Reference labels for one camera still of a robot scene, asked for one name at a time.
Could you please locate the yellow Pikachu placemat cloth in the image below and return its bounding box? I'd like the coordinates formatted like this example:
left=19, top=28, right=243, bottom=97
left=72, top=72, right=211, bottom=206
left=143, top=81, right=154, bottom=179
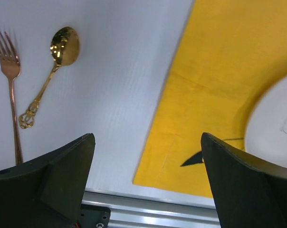
left=133, top=0, right=287, bottom=198

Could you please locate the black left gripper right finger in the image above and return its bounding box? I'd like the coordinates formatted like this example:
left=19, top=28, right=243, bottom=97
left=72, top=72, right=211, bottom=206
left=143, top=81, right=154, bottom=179
left=201, top=133, right=287, bottom=228

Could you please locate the white round plate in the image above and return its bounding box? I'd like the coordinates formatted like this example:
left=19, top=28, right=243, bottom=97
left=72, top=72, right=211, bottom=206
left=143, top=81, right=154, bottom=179
left=244, top=76, right=287, bottom=168

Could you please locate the gold spoon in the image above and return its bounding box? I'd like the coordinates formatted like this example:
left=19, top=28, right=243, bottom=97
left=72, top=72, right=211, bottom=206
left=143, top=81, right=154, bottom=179
left=18, top=27, right=80, bottom=129

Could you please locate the copper fork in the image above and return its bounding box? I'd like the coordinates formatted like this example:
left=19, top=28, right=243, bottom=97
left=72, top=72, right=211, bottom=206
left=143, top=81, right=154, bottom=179
left=0, top=31, right=23, bottom=165

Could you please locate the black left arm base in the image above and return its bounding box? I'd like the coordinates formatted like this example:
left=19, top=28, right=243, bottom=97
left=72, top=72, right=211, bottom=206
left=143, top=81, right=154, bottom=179
left=72, top=204, right=111, bottom=228

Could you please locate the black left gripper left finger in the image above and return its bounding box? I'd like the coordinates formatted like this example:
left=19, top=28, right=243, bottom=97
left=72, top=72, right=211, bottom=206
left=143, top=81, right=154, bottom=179
left=0, top=133, right=96, bottom=228

